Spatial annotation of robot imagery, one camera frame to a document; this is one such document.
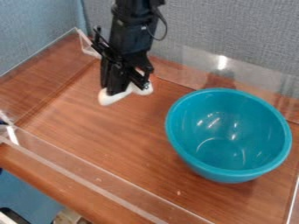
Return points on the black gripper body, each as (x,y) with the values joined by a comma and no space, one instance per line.
(135,61)

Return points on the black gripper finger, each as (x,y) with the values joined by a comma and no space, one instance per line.
(118,79)
(106,65)

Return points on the white brown plush mushroom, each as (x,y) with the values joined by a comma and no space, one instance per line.
(107,99)

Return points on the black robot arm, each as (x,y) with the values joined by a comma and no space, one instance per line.
(134,25)

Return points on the blue plastic bowl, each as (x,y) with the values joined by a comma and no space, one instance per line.
(229,134)

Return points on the clear acrylic back barrier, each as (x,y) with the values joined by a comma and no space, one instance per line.
(199,69)

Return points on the clear acrylic barrier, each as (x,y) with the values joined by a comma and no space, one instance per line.
(101,181)
(199,69)
(32,82)

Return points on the clear acrylic left barrier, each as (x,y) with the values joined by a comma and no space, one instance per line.
(32,82)

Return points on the clear acrylic front barrier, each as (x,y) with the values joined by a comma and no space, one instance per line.
(101,181)

